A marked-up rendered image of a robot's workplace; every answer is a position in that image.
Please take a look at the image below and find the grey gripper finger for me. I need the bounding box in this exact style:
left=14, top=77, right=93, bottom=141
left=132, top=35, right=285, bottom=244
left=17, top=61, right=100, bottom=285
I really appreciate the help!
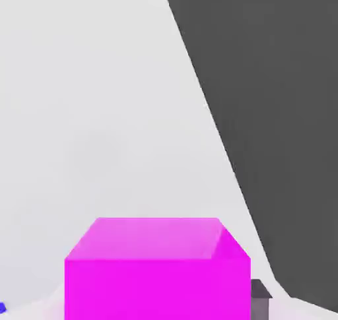
left=250, top=278, right=338, bottom=320

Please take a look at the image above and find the small magenta cube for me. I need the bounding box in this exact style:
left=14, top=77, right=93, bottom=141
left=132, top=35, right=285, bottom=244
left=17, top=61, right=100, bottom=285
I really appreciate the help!
left=63, top=217, right=252, bottom=320

